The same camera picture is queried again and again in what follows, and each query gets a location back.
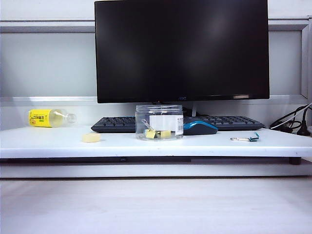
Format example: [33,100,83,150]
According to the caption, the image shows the grey aluminium partition frame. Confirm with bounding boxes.
[0,16,312,107]

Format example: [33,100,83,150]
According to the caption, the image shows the black computer monitor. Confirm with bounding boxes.
[94,0,270,117]

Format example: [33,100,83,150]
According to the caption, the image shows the yellow labelled plastic bottle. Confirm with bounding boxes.
[27,108,77,128]

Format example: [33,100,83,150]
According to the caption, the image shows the white raised desk board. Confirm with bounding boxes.
[0,125,312,159]

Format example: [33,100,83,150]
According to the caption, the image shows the black computer keyboard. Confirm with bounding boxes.
[91,116,265,134]

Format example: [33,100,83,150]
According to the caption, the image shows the round transparent plastic jar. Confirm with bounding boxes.
[135,104,184,141]

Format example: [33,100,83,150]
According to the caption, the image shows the white cable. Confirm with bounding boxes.
[270,104,312,129]

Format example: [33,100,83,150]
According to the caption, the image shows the black power plug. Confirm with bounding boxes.
[296,107,312,137]

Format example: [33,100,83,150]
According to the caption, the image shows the pale yellow tape roll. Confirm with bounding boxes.
[81,133,102,143]

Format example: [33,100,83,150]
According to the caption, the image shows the black cable bundle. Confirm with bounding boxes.
[269,102,312,134]

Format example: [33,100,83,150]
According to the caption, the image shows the blue and black mouse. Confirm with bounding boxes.
[182,117,219,136]

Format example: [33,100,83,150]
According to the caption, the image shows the teal binder clip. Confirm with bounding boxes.
[230,132,260,142]

